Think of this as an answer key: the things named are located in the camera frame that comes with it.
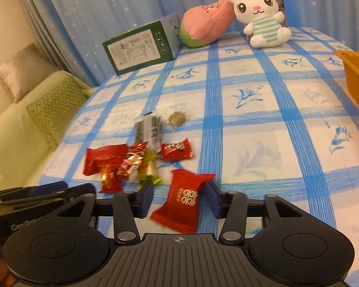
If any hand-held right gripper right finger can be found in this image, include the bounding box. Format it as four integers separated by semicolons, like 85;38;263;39
206;182;311;246

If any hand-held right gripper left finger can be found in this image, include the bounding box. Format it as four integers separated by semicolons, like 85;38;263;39
48;182;154;246

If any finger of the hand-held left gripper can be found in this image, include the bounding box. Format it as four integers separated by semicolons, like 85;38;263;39
0;184;97;216
0;181;69;202

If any red snack packet white print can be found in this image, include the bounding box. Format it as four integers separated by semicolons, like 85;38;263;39
150;168;216;234

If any red packet gold figure print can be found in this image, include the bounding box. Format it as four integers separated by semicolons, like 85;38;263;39
83;144;130;194

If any black grey striped snack packet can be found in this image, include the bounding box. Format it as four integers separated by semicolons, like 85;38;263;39
134;112;164;150

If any brown candy clear wrapper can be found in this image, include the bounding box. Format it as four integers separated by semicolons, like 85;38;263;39
165;106;188;130

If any yellow green wrapped candy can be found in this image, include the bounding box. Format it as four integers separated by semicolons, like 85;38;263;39
137;151;163;190

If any red gold twisted candy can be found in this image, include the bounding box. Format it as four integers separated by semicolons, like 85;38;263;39
118;141;148;181

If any small red candy packet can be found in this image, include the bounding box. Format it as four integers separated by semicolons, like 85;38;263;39
159;138;194;162

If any light green sofa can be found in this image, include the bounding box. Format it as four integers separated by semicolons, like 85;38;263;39
0;70;100;192

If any green chevron cushion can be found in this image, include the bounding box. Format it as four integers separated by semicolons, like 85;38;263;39
25;76;90;150

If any blue checkered floral tablecloth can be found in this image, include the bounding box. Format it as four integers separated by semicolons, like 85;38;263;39
25;26;359;277

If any beige cushion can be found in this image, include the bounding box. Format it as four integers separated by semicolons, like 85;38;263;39
0;42;57;103

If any green cardboard box white label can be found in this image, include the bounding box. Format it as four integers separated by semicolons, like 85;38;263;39
102;13;182;76

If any pink peach plush toy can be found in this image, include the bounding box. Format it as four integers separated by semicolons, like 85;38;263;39
179;0;236;48

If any white rabbit plush toy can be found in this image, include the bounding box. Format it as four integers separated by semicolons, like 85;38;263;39
227;0;293;48

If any blue starred curtain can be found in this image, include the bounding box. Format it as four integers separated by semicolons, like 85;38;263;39
13;0;359;88

